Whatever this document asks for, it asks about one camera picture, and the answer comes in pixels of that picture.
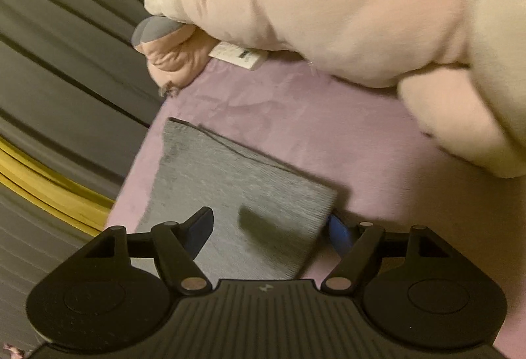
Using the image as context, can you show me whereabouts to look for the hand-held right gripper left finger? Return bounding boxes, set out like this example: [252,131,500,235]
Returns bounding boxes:
[84,206,215,295]

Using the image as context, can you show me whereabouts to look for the grey pants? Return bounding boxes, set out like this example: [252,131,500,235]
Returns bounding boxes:
[135,117,340,281]

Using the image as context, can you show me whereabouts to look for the yellow curtain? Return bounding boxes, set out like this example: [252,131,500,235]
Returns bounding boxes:
[0,137,116,232]

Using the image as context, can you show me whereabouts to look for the grey curtain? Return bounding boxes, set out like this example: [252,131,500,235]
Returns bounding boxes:
[0,0,194,359]

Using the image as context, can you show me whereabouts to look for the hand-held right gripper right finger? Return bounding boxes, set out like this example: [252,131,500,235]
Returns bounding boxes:
[321,214,447,295]

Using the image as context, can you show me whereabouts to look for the purple blanket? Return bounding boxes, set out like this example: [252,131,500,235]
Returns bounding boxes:
[109,55,526,298]

